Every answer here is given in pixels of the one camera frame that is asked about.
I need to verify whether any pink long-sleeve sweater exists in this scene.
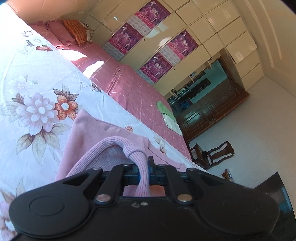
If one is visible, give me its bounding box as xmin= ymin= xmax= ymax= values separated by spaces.
xmin=56 ymin=110 xmax=186 ymax=197

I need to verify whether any dark wooden chair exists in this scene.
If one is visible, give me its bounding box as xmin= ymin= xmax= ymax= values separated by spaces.
xmin=187 ymin=141 xmax=235 ymax=170

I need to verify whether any white folded cloth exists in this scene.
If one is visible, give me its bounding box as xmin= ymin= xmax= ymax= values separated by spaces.
xmin=162 ymin=114 xmax=183 ymax=136

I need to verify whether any green folded cloth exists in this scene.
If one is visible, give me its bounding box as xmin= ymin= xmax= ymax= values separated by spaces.
xmin=156 ymin=101 xmax=173 ymax=115

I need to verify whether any dark brown wooden door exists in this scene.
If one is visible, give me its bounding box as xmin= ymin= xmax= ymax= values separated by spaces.
xmin=177 ymin=78 xmax=249 ymax=143

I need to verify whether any pink checkered bedspread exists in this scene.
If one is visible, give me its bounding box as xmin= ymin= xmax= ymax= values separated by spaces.
xmin=30 ymin=22 xmax=191 ymax=158

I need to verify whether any lower right purple poster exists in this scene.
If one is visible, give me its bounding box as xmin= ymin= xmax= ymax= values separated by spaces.
xmin=137 ymin=53 xmax=173 ymax=85

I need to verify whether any purple poster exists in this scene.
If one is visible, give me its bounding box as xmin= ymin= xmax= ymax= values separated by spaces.
xmin=103 ymin=23 xmax=143 ymax=61
xmin=137 ymin=53 xmax=173 ymax=85
xmin=127 ymin=1 xmax=171 ymax=36
xmin=159 ymin=30 xmax=198 ymax=66

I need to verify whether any white floral bed sheet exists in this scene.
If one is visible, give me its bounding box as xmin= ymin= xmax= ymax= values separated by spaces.
xmin=0 ymin=4 xmax=209 ymax=241

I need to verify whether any cream built-in wardrobe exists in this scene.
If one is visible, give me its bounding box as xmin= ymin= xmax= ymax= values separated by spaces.
xmin=85 ymin=1 xmax=263 ymax=95

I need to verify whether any upper right purple poster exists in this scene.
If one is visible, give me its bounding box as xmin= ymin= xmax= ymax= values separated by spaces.
xmin=159 ymin=30 xmax=198 ymax=66

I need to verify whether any lower left purple poster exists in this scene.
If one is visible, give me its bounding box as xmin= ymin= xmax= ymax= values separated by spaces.
xmin=103 ymin=23 xmax=143 ymax=61

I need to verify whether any black television screen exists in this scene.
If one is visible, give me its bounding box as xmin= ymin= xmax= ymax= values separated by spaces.
xmin=255 ymin=172 xmax=296 ymax=241

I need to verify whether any orange striped pillow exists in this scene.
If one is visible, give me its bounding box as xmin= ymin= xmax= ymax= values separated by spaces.
xmin=62 ymin=19 xmax=94 ymax=47

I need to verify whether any upper left purple poster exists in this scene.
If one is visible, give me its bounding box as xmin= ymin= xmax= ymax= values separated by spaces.
xmin=127 ymin=1 xmax=171 ymax=36

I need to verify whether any pink pillow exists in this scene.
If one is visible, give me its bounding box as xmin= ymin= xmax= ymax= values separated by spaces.
xmin=47 ymin=21 xmax=76 ymax=47

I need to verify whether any cream wooden headboard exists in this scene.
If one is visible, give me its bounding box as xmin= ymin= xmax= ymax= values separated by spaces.
xmin=7 ymin=0 xmax=99 ymax=24

